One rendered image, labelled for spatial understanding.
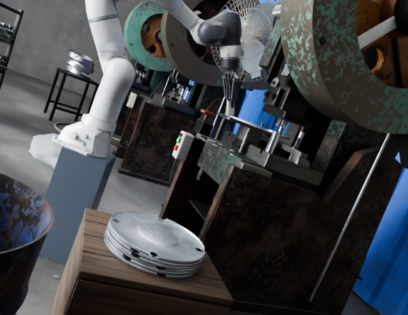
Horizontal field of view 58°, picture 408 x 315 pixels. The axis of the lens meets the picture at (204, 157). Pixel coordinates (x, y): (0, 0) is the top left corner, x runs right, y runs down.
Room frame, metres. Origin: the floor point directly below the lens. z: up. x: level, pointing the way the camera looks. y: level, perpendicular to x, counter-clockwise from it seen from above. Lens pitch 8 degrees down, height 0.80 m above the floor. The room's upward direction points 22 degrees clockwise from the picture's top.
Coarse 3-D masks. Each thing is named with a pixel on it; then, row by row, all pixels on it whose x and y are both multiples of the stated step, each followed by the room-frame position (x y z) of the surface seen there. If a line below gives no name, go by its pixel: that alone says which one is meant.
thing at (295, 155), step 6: (300, 138) 1.55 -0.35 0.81; (282, 144) 1.61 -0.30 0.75; (288, 150) 1.56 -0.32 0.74; (294, 150) 1.53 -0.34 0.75; (294, 156) 1.50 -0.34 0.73; (300, 156) 1.49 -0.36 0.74; (306, 156) 1.50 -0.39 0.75; (294, 162) 1.48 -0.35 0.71; (300, 162) 1.47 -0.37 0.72; (306, 162) 1.48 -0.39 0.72
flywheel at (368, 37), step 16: (368, 0) 1.28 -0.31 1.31; (384, 0) 1.31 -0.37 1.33; (400, 0) 1.26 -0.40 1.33; (368, 16) 1.29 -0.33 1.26; (384, 16) 1.30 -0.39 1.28; (400, 16) 1.25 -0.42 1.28; (368, 32) 1.24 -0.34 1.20; (384, 32) 1.27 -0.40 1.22; (400, 32) 1.29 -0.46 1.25; (368, 48) 1.32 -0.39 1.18; (384, 48) 1.35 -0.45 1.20; (400, 48) 1.37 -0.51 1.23; (384, 64) 1.36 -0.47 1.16; (400, 64) 1.39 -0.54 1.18; (384, 80) 1.37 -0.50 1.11
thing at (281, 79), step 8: (280, 72) 1.71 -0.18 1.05; (288, 72) 1.65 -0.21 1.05; (272, 80) 1.73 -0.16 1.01; (280, 80) 1.69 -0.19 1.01; (272, 88) 1.67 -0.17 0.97; (280, 88) 1.62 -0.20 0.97; (288, 88) 1.61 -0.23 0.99; (272, 96) 1.62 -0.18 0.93; (280, 96) 1.62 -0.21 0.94; (288, 96) 1.61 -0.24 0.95; (296, 96) 1.62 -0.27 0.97; (272, 104) 1.62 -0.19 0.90; (280, 104) 1.62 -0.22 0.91; (288, 104) 1.61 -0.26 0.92; (296, 104) 1.63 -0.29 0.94; (304, 104) 1.64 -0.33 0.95; (296, 112) 1.64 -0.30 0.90; (304, 112) 1.65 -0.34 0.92
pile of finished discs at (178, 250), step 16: (112, 224) 0.96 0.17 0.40; (128, 224) 1.00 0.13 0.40; (144, 224) 1.03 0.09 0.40; (160, 224) 1.10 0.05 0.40; (176, 224) 1.15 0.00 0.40; (112, 240) 0.90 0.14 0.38; (128, 240) 0.90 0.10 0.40; (144, 240) 0.94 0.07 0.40; (160, 240) 0.97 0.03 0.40; (176, 240) 1.01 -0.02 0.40; (192, 240) 1.07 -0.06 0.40; (128, 256) 0.87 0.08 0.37; (144, 256) 0.86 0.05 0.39; (160, 256) 0.88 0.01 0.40; (176, 256) 0.92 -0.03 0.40; (192, 256) 0.96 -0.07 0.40; (160, 272) 0.87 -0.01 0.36; (176, 272) 0.90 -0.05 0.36; (192, 272) 0.93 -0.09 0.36
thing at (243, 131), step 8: (232, 120) 1.53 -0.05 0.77; (240, 128) 1.65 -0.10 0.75; (248, 128) 1.59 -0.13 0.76; (256, 128) 1.58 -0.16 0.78; (240, 136) 1.63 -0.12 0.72; (248, 136) 1.59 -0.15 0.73; (256, 136) 1.60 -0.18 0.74; (232, 144) 1.66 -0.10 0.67; (240, 144) 1.60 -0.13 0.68; (256, 144) 1.61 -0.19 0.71; (240, 152) 1.59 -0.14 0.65
